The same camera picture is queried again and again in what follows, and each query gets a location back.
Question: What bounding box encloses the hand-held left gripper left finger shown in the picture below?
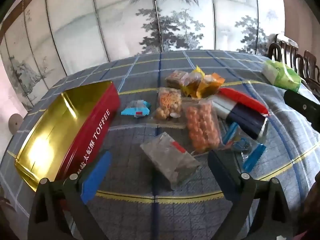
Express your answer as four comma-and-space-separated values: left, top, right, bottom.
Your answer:
27, 151, 112, 240

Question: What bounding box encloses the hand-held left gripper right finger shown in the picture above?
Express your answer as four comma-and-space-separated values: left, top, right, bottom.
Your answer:
207, 150, 297, 240

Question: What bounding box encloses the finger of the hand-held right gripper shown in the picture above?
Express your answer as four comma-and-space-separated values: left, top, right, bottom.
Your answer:
284, 89, 320, 135

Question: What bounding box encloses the clear packet with blue edges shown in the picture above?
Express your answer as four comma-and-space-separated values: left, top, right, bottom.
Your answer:
222, 122, 267, 173

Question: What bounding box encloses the clear packet of orange balls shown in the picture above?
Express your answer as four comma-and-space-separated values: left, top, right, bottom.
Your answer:
182, 99, 223, 154

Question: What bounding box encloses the red and gold tin box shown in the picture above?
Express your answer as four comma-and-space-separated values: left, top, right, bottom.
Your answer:
14, 81, 122, 192

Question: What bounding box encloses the clear grey packet red label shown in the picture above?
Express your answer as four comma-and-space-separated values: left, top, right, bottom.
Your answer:
140, 132, 202, 189

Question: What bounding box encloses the navy snack packet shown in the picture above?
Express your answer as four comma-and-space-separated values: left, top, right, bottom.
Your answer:
226, 102, 269, 140

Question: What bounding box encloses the red snack packet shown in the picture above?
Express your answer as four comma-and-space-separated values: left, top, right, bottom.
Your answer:
219, 87, 269, 117

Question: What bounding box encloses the light blue candy packet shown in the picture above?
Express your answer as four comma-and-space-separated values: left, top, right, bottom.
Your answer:
121, 100, 152, 118

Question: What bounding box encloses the clear peanut packet orange label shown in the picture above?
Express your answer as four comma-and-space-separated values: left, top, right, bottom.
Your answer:
152, 87, 182, 120

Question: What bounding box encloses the orange snack packet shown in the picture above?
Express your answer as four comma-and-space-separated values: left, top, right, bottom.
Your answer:
197, 72, 225, 98

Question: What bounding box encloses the yellow snack packet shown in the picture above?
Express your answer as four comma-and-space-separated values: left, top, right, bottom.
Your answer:
181, 65, 205, 98

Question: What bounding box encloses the brown cake packet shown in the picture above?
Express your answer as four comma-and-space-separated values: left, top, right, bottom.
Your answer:
165, 70, 188, 89

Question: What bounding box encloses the green tissue pack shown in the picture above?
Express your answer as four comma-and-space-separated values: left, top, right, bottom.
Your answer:
261, 59, 302, 93

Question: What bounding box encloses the dark wooden chair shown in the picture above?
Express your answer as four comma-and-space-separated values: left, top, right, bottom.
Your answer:
296, 50, 320, 93
267, 34, 299, 64

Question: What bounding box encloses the blue plaid tablecloth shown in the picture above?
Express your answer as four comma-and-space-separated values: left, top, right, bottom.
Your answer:
0, 50, 320, 240

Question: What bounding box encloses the round grey stone disc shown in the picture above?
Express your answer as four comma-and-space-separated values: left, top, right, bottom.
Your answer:
8, 114, 22, 133

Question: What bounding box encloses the painted folding screen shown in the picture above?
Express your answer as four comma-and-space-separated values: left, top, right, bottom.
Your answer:
0, 0, 287, 110

